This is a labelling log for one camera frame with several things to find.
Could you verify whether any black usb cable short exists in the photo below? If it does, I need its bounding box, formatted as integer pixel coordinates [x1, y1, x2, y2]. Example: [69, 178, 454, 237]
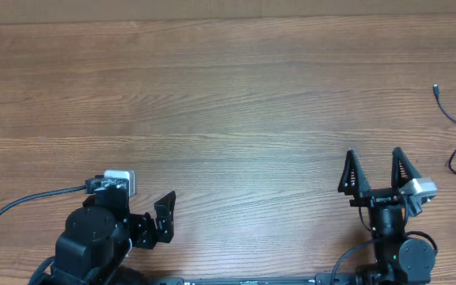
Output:
[432, 84, 456, 124]

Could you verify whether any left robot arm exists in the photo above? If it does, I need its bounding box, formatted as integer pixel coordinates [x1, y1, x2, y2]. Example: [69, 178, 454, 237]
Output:
[29, 170, 176, 285]

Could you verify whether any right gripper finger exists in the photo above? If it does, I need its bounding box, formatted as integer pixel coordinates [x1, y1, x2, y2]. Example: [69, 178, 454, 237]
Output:
[337, 150, 371, 195]
[391, 147, 422, 188]

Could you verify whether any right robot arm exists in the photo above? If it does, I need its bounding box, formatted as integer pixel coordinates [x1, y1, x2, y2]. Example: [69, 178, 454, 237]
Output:
[329, 147, 439, 284]

